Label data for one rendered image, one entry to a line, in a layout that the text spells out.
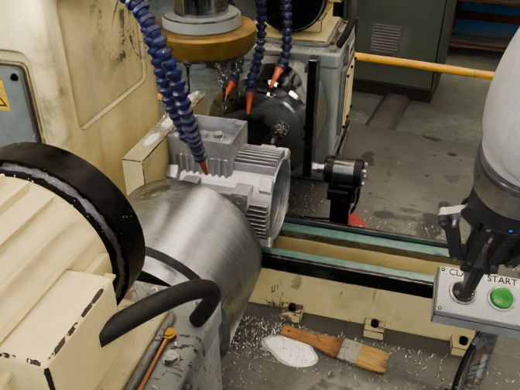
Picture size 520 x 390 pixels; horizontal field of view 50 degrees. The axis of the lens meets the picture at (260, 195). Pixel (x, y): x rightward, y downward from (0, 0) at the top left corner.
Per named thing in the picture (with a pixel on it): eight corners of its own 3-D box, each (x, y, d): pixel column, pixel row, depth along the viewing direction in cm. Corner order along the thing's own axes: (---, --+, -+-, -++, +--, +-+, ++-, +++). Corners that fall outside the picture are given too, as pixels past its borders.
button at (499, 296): (487, 309, 77) (490, 305, 75) (488, 289, 78) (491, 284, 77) (511, 313, 76) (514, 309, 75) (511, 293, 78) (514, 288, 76)
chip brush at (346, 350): (277, 340, 105) (277, 337, 104) (287, 323, 109) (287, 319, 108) (385, 376, 98) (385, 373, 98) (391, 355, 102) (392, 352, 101)
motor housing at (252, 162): (168, 248, 109) (158, 164, 99) (203, 198, 124) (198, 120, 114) (266, 268, 104) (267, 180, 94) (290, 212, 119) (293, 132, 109)
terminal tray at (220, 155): (169, 170, 104) (166, 136, 100) (191, 145, 113) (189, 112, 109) (230, 180, 101) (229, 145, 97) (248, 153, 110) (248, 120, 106)
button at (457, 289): (449, 302, 78) (452, 298, 76) (451, 282, 79) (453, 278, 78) (472, 306, 77) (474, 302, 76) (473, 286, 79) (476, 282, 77)
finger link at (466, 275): (480, 268, 67) (473, 267, 67) (469, 289, 73) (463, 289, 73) (481, 245, 68) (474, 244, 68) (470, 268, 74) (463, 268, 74)
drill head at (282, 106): (196, 190, 128) (189, 87, 114) (248, 118, 161) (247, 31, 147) (304, 207, 122) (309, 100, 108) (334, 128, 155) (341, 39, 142)
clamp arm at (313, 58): (299, 176, 117) (304, 59, 104) (302, 169, 120) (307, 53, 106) (315, 179, 117) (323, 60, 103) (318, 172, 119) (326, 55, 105)
